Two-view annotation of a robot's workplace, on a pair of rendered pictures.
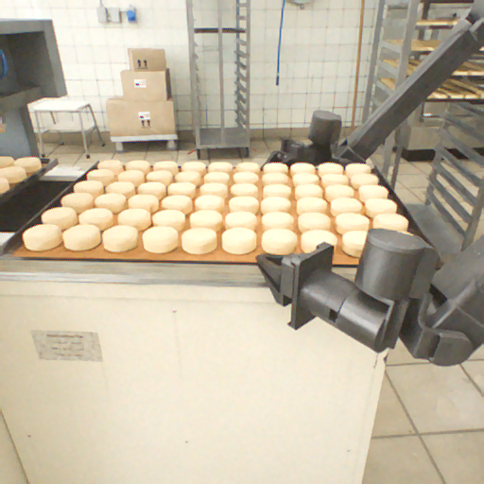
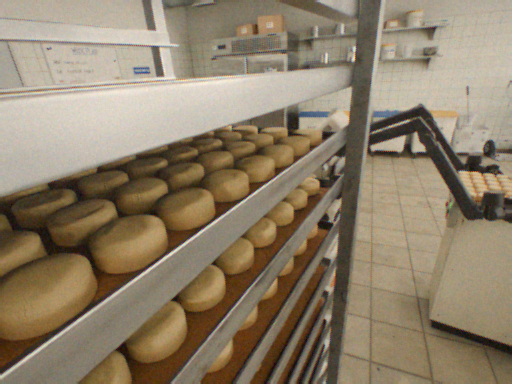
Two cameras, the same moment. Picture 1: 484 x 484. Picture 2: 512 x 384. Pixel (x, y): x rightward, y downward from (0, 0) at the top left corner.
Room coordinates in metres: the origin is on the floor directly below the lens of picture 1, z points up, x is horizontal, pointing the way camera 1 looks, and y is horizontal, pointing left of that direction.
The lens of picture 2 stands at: (2.36, -0.58, 1.52)
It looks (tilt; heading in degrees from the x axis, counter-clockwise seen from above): 25 degrees down; 209
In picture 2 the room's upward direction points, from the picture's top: 4 degrees counter-clockwise
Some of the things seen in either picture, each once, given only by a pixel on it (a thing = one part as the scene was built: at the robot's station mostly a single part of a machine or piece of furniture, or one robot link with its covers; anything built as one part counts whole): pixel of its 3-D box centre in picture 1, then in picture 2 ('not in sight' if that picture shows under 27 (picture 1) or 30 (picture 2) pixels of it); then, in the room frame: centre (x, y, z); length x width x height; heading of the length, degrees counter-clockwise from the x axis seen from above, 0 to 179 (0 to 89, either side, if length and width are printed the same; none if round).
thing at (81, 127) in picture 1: (70, 128); not in sight; (4.07, 1.65, 0.23); 0.45 x 0.45 x 0.46; 87
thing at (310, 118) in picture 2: not in sight; (313, 131); (-2.89, -2.04, 0.38); 0.64 x 0.54 x 0.77; 8
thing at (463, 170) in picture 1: (454, 162); not in sight; (2.14, -1.08, 0.51); 0.64 x 0.03 x 0.03; 176
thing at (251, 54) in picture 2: not in sight; (257, 98); (-2.65, -3.12, 1.03); 1.40 x 0.90 x 2.05; 96
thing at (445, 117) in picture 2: not in sight; (430, 133); (-3.08, -0.10, 0.38); 0.64 x 0.54 x 0.77; 3
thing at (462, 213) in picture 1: (445, 195); not in sight; (2.14, -1.08, 0.33); 0.64 x 0.03 x 0.03; 176
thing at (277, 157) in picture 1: (276, 171); not in sight; (0.90, -0.07, 0.89); 0.09 x 0.07 x 0.07; 132
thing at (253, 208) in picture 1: (243, 206); not in sight; (0.66, 0.00, 0.91); 0.05 x 0.05 x 0.02
